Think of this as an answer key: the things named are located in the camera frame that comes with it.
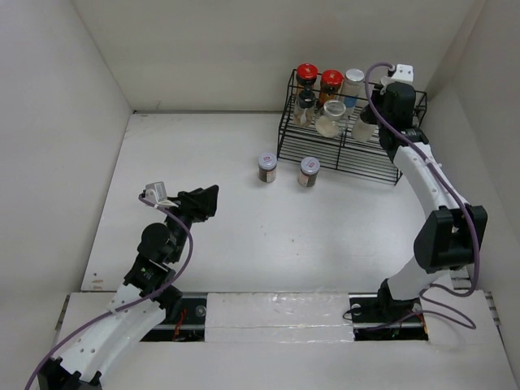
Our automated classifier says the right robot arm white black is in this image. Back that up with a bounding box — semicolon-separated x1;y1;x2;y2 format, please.
359;81;488;327

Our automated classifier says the white lid brown sauce jar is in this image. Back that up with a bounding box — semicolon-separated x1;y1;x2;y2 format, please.
298;156;320;187

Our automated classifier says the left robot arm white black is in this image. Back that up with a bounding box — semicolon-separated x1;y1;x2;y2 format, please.
31;182;219;389

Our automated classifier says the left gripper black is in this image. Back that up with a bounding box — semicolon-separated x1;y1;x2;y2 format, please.
159;184;217;262

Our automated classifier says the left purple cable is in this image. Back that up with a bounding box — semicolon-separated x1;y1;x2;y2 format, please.
22;193;196;390

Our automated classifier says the purple cable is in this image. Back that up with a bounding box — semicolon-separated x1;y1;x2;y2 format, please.
364;61;484;331
22;193;196;390

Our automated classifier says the silver lid bead bottle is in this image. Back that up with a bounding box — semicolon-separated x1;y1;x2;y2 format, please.
374;77;388;95
342;68;365;112

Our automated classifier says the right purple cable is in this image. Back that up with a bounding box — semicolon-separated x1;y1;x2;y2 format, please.
364;61;484;331

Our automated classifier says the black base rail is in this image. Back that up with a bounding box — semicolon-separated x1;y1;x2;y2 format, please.
144;292;428;344

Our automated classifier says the black cap beige spice bottle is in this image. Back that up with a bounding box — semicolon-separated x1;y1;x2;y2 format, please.
293;85;316;127

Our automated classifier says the white lid dark sauce jar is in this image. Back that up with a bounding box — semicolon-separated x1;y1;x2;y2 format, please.
258;153;278;183

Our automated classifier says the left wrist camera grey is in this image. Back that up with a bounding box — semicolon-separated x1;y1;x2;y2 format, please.
145;181;168;204

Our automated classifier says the black wire rack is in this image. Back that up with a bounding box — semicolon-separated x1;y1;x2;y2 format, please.
276;69;402;185

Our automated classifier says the black cap white powder bottle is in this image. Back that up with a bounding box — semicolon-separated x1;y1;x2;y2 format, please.
351;107;377;142

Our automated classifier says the clear glass jar silver rim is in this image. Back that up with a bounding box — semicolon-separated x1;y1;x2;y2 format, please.
314;99;346;138

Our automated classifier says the red lid sauce jar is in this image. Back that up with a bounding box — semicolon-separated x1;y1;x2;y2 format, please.
296;63;319;88
317;69;344;108

